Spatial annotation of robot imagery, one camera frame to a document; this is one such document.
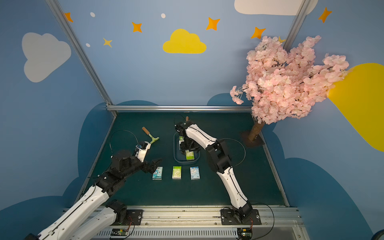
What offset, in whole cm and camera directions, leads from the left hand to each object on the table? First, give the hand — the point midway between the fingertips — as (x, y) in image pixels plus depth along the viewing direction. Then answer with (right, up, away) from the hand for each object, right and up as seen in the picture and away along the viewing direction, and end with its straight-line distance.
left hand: (154, 152), depth 77 cm
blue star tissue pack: (+21, -14, +11) cm, 28 cm away
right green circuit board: (+46, -40, -4) cm, 61 cm away
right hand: (+19, -2, +19) cm, 27 cm away
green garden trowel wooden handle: (+15, +20, +40) cm, 48 cm away
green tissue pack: (+18, -5, +18) cm, 26 cm away
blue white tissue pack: (+12, +4, +20) cm, 24 cm away
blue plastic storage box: (+10, -6, +19) cm, 22 cm away
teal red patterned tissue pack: (-1, -15, +9) cm, 17 cm away
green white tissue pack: (+10, -14, +11) cm, 20 cm away
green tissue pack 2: (+12, +5, +26) cm, 29 cm away
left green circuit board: (-16, -38, -6) cm, 42 cm away
